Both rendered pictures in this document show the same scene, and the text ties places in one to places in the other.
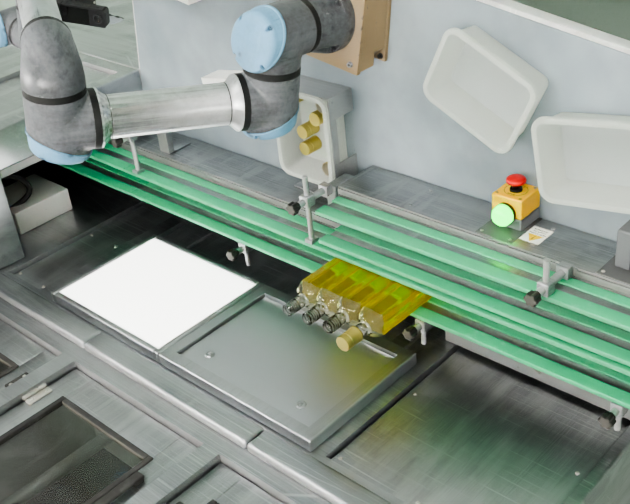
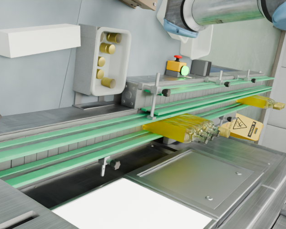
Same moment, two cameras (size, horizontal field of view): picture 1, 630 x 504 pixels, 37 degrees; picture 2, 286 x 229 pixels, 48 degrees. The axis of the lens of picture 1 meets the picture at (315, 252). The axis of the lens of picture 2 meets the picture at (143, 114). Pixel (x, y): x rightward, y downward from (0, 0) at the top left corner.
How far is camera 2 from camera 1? 2.54 m
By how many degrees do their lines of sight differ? 94
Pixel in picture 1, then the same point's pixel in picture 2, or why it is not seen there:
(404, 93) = (137, 27)
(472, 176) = (155, 65)
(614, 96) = not seen: hidden behind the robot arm
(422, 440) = (233, 159)
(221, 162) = (17, 121)
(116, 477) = not seen: outside the picture
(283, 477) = (283, 186)
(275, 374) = (218, 178)
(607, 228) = not seen: hidden behind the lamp
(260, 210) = (104, 125)
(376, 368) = (201, 155)
